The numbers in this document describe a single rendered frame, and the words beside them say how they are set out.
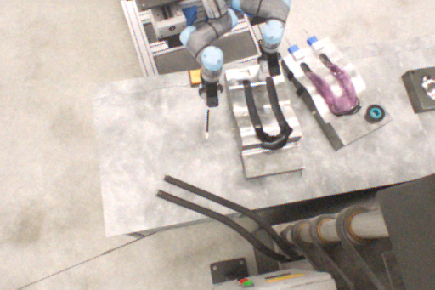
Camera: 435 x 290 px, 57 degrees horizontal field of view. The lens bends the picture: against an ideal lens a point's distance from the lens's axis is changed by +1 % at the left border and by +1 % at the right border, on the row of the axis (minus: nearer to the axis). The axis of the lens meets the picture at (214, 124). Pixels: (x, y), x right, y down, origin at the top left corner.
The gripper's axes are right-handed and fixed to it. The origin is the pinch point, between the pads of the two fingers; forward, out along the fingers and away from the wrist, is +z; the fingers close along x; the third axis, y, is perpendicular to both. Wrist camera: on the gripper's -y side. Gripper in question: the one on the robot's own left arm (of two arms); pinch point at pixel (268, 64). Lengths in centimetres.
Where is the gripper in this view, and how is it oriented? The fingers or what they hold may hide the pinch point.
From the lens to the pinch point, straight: 181.5
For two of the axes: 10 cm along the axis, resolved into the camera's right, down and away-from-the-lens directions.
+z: 0.6, 1.5, 9.9
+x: -9.8, 1.9, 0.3
